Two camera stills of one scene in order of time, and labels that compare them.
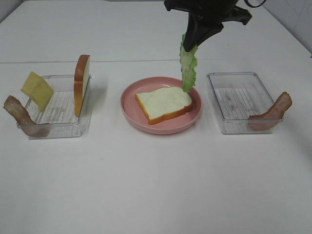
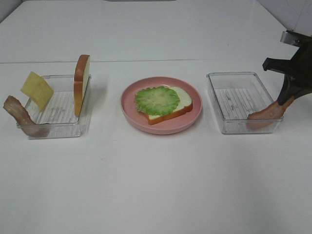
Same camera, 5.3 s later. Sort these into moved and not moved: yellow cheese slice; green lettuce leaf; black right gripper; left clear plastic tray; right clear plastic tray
Moved: green lettuce leaf; black right gripper
Not moved: left clear plastic tray; yellow cheese slice; right clear plastic tray
